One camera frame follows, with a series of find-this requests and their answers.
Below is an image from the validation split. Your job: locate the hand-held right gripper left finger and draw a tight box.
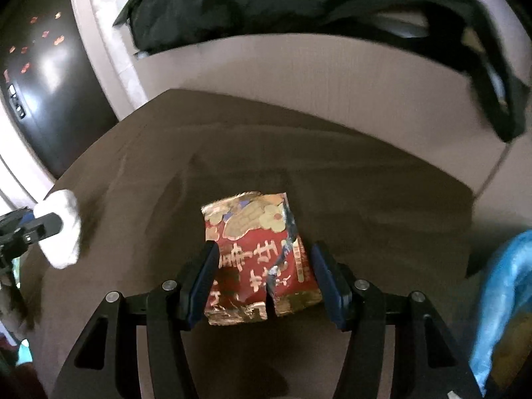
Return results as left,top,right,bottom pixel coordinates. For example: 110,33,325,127
52,241,221,399

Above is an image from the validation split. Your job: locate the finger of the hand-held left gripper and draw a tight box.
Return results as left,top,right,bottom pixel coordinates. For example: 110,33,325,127
25,213,62,244
0,209,35,235

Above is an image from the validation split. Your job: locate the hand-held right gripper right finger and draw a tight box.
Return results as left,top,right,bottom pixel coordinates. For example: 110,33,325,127
310,241,485,399

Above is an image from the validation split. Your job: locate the white tissue wad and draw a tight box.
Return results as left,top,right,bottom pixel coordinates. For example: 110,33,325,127
33,189,81,270

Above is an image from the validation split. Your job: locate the red gold snack packet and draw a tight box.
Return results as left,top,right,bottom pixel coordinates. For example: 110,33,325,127
200,191,324,327

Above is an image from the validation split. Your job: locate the brown cloth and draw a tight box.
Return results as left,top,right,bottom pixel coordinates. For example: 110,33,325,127
17,87,474,399

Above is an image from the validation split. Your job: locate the black refrigerator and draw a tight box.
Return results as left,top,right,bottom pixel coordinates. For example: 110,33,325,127
0,0,119,179

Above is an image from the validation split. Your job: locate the kitchen counter cabinet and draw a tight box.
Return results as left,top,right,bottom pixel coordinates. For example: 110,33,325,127
68,0,532,200

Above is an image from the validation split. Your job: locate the black bag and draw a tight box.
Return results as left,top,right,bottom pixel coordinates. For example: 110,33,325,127
114,0,526,142

